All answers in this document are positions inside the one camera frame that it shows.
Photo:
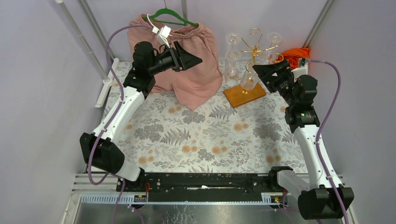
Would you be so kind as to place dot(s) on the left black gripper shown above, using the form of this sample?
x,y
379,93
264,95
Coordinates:
x,y
178,57

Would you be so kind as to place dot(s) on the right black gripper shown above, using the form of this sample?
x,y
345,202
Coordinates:
x,y
265,72

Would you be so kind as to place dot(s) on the ribbed clear wine glass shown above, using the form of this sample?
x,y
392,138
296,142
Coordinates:
x,y
268,57

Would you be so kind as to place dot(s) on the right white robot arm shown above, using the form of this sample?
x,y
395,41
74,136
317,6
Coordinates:
x,y
324,196

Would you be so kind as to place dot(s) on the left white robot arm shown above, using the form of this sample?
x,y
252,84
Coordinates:
x,y
99,148

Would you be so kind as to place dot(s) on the front clear wine glass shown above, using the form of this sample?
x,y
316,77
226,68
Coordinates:
x,y
250,77

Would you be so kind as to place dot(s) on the back clear wine glass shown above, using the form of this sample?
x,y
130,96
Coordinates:
x,y
275,40

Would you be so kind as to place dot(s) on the wooden rack base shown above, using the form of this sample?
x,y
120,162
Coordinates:
x,y
238,96

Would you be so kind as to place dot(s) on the left clear wine glass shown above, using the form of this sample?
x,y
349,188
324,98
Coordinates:
x,y
233,55

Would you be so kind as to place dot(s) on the pink shorts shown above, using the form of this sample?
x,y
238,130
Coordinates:
x,y
192,87

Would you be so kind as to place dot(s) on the orange cloth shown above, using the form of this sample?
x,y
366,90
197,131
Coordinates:
x,y
293,56

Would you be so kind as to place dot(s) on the green clothes hanger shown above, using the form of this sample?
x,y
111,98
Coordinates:
x,y
169,16

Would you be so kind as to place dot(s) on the floral tablecloth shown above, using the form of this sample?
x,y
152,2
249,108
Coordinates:
x,y
163,135

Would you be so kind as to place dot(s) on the gold wire glass rack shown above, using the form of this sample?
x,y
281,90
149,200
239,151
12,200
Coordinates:
x,y
255,50

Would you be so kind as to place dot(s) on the white wall bracket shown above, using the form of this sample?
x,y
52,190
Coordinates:
x,y
107,84

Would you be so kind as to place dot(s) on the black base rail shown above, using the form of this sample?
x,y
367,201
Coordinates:
x,y
204,187

